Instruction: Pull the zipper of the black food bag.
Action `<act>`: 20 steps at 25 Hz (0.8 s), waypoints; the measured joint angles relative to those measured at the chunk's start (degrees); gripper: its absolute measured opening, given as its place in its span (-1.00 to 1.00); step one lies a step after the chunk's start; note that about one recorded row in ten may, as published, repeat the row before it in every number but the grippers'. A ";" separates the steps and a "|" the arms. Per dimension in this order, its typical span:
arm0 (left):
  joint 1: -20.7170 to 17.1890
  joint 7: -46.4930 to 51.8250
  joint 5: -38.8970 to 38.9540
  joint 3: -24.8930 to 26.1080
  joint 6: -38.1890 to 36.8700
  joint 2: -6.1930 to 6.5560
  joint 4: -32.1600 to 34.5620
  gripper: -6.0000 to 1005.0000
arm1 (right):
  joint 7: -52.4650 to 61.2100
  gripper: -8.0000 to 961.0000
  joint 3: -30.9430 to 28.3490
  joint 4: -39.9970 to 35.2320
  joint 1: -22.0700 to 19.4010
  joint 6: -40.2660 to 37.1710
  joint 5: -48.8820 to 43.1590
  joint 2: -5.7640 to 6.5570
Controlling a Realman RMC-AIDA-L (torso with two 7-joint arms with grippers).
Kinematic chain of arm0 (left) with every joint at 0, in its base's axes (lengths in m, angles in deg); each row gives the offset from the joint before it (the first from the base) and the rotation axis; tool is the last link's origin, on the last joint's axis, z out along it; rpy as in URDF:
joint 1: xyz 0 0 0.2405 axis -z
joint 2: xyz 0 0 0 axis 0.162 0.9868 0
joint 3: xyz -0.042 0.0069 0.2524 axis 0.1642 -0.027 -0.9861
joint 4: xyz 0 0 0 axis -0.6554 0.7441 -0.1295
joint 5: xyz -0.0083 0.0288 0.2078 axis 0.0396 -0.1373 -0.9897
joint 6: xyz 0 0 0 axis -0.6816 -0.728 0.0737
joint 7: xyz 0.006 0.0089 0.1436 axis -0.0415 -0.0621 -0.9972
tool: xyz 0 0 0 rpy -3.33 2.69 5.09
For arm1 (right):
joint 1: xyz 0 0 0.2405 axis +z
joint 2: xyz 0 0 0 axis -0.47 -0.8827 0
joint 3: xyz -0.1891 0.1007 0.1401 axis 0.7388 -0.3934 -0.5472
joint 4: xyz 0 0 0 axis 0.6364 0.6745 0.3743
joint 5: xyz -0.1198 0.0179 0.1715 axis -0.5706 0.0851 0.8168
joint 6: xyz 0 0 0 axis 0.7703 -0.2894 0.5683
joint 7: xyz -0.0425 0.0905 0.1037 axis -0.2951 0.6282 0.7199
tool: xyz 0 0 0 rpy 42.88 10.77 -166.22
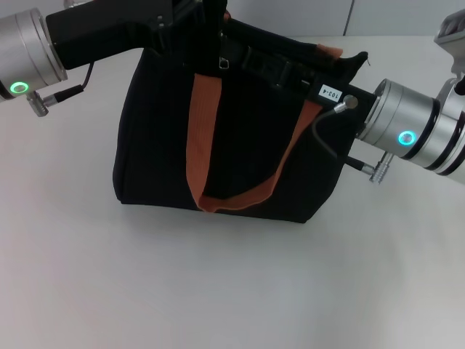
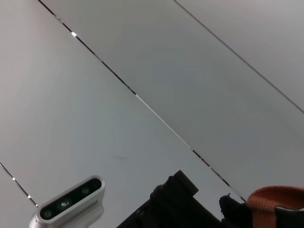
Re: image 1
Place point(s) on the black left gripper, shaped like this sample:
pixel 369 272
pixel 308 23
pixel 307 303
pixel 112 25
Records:
pixel 109 25

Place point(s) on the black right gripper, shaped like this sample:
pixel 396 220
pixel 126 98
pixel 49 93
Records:
pixel 328 92

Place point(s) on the silver metal zipper pull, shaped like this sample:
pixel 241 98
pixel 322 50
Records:
pixel 223 68

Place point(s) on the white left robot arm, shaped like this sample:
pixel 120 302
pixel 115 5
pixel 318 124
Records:
pixel 32 51

